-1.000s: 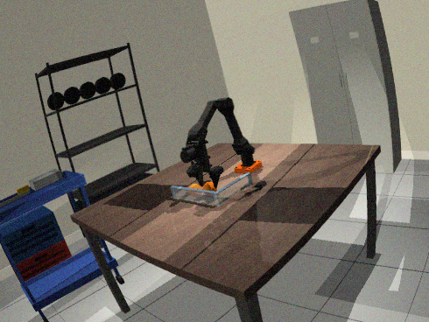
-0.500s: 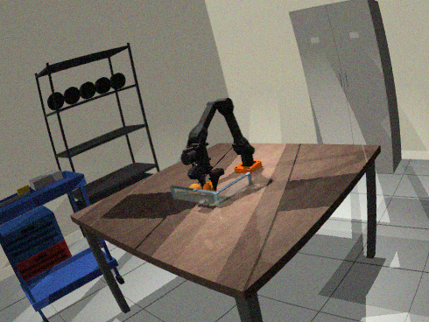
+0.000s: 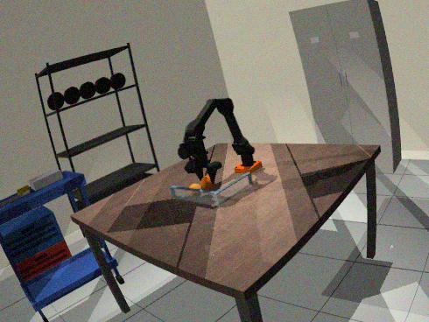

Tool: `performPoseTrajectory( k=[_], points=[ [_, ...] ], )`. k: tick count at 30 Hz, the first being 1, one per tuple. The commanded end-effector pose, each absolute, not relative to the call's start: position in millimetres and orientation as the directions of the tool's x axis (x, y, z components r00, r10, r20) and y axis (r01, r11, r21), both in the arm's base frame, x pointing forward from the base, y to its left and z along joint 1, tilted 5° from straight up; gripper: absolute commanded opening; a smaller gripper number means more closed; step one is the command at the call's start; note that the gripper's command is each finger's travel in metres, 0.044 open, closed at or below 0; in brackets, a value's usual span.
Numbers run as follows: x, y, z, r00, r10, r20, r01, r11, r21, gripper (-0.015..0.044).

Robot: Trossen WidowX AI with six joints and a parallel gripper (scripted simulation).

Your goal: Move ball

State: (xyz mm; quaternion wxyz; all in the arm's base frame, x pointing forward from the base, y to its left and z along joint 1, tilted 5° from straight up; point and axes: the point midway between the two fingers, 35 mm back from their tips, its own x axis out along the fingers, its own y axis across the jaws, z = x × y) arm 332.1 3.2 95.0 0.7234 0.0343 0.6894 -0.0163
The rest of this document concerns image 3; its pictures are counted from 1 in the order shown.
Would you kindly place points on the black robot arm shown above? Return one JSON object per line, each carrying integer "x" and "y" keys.
{"x": 195, "y": 129}

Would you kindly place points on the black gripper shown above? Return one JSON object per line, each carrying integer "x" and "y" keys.
{"x": 211, "y": 168}

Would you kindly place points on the orange ball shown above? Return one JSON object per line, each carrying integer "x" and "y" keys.
{"x": 195, "y": 186}
{"x": 206, "y": 183}

